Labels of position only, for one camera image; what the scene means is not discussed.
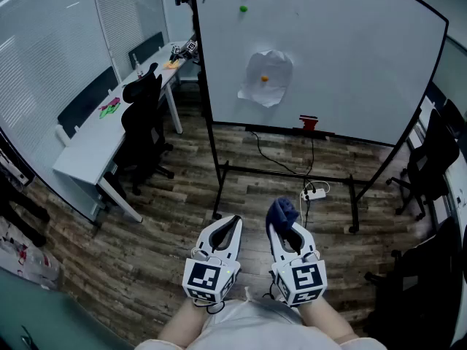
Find black office chair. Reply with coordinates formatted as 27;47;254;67
363;216;465;350
115;62;175;196
385;109;461;222

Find teal table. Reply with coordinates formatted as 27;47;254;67
0;267;136;350

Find black floor cable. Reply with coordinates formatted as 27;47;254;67
303;136;317;230
248;131;314;182

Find green and pink cloths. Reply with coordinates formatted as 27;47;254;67
98;97;122;120

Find red whiteboard eraser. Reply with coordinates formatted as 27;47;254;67
298;114;320;131

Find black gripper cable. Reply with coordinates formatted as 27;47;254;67
262;281;279;301
196;298;226;315

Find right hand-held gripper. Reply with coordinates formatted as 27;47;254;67
267;223;328;308

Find clear plastic bag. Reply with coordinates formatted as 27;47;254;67
0;215;62;292

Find white roll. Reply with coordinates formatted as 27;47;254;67
55;123;72;148

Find dark blue cloth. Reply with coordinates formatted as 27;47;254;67
265;197;301;235

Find person's white shirt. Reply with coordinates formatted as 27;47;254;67
134;286;387;350

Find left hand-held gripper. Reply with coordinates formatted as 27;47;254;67
182;215;244;305

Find person's left forearm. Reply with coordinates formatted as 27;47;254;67
156;297;209;350

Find dark desk divider panel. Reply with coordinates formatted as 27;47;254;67
128;31;166;69
57;66;120;139

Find long white desk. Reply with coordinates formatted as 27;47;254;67
52;41;191;224

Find white whiteboard with black frame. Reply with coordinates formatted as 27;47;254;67
188;0;449;235

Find black stand legs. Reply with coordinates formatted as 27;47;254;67
0;171;51;248

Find crumpled white paper sheet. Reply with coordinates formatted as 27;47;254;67
236;49;294;109

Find person's right forearm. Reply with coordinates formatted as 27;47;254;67
298;297;366;346

